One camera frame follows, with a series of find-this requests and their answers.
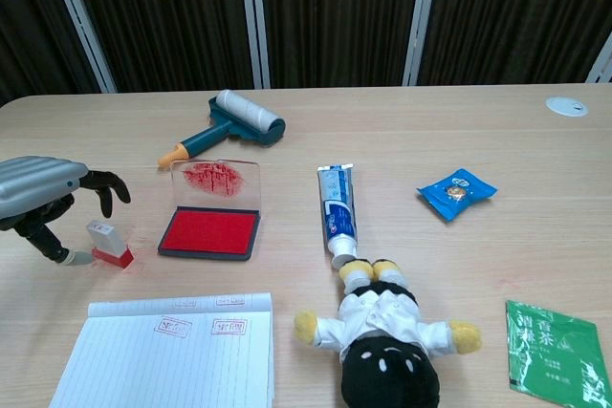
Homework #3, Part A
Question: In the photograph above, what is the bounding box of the white lined notepad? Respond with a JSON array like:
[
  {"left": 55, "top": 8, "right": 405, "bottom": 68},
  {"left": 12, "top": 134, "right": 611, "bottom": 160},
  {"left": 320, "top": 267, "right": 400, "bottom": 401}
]
[{"left": 49, "top": 291, "right": 276, "bottom": 408}]

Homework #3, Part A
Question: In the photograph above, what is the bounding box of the silver partition post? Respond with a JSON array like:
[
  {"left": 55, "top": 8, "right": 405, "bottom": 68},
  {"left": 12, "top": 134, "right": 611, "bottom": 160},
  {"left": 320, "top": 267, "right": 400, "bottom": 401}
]
[
  {"left": 402, "top": 0, "right": 442, "bottom": 87},
  {"left": 585, "top": 32, "right": 612, "bottom": 84},
  {"left": 237, "top": 0, "right": 272, "bottom": 90},
  {"left": 42, "top": 0, "right": 119, "bottom": 94}
]

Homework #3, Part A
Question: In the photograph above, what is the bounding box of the red and white stamp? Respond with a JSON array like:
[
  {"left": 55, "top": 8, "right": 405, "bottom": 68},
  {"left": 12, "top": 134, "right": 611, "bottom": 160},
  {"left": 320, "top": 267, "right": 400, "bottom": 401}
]
[{"left": 85, "top": 220, "right": 135, "bottom": 269}]

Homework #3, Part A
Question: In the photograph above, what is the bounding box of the teal lint roller orange tip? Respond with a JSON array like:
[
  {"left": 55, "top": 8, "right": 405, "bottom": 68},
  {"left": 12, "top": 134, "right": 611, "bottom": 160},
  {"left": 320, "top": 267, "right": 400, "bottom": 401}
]
[{"left": 158, "top": 89, "right": 287, "bottom": 170}]

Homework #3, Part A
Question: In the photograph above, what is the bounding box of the blue white toothpaste tube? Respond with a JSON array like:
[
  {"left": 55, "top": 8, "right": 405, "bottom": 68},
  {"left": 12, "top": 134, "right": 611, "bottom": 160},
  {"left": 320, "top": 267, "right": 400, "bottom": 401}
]
[{"left": 316, "top": 163, "right": 360, "bottom": 269}]

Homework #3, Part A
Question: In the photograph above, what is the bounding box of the blue snack packet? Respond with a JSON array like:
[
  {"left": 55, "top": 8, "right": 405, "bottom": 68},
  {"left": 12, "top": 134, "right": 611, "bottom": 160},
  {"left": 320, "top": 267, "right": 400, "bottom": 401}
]
[{"left": 415, "top": 167, "right": 499, "bottom": 223}]

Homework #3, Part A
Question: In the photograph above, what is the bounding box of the white round cable grommet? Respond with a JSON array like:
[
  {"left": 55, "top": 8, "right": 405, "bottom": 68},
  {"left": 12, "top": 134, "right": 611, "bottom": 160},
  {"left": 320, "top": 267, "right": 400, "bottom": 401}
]
[{"left": 545, "top": 96, "right": 590, "bottom": 118}]

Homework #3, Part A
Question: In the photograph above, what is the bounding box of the green tea packet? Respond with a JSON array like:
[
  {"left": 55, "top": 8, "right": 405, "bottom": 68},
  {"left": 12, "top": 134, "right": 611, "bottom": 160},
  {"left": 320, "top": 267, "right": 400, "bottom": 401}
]
[{"left": 505, "top": 299, "right": 612, "bottom": 408}]

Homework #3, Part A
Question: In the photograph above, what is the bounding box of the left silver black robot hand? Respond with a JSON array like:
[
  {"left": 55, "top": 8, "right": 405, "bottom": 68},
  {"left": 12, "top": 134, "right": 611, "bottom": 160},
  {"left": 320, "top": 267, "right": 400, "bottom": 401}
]
[{"left": 0, "top": 155, "right": 132, "bottom": 268}]

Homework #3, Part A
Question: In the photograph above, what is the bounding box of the red ink pad clear lid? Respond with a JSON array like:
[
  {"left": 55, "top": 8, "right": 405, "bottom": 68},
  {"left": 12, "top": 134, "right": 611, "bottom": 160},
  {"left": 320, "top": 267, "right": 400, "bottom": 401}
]
[{"left": 157, "top": 158, "right": 263, "bottom": 262}]

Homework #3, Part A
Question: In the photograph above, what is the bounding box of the black plush doll white shirt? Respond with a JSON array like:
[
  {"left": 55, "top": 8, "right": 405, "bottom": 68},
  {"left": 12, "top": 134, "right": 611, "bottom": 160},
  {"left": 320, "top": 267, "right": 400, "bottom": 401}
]
[{"left": 293, "top": 258, "right": 483, "bottom": 408}]

